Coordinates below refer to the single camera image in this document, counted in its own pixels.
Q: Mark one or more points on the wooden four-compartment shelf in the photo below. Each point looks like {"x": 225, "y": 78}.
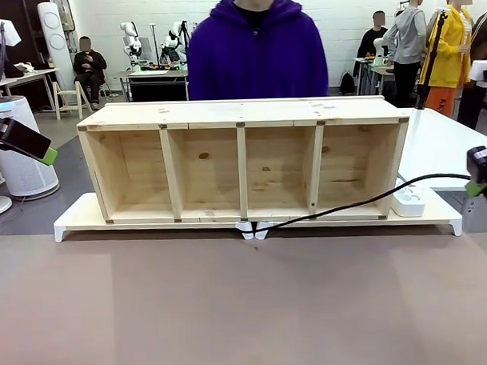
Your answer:
{"x": 243, "y": 166}

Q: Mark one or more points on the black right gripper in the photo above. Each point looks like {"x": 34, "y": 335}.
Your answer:
{"x": 481, "y": 164}

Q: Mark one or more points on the person in purple hoodie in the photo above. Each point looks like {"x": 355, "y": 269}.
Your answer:
{"x": 257, "y": 50}

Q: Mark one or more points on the mannequin in grey hoodie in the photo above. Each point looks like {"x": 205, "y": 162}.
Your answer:
{"x": 408, "y": 36}

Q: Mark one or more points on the black tripod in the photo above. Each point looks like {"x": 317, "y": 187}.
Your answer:
{"x": 433, "y": 55}

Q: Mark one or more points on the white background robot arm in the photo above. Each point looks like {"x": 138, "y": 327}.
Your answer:
{"x": 174, "y": 42}
{"x": 131, "y": 44}

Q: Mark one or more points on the cluttered wooden side table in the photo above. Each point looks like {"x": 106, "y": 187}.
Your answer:
{"x": 22, "y": 80}

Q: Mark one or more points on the black backpack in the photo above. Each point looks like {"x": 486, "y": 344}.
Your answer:
{"x": 347, "y": 83}

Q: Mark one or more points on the seated person in black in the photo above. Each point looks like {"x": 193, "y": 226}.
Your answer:
{"x": 88, "y": 68}

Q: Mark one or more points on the person in brown jacket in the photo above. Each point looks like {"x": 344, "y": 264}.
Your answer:
{"x": 480, "y": 42}

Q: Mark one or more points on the white table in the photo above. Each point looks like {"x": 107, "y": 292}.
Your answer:
{"x": 438, "y": 143}

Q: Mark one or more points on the small white robot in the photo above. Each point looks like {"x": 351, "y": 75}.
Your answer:
{"x": 380, "y": 51}

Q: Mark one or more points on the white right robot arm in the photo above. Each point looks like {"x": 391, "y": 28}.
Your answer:
{"x": 483, "y": 71}

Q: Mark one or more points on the wooden riser with power strip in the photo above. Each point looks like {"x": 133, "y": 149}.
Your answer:
{"x": 349, "y": 221}

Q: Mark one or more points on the tall white tower appliance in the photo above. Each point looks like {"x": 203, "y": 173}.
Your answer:
{"x": 54, "y": 37}

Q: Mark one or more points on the white cylindrical air purifier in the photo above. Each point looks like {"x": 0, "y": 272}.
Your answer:
{"x": 24, "y": 158}

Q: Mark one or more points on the grey background table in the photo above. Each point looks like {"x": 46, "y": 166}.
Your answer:
{"x": 156, "y": 83}

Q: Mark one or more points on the person in black sweater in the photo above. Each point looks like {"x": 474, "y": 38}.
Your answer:
{"x": 372, "y": 39}

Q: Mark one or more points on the white power strip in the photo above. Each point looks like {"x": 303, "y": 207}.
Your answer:
{"x": 409, "y": 200}

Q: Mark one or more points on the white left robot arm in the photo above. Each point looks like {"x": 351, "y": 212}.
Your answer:
{"x": 0, "y": 32}

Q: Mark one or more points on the mannequin in yellow jacket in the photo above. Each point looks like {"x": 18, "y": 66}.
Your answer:
{"x": 449, "y": 51}

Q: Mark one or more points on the wooden folding stool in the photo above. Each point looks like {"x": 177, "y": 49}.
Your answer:
{"x": 70, "y": 98}

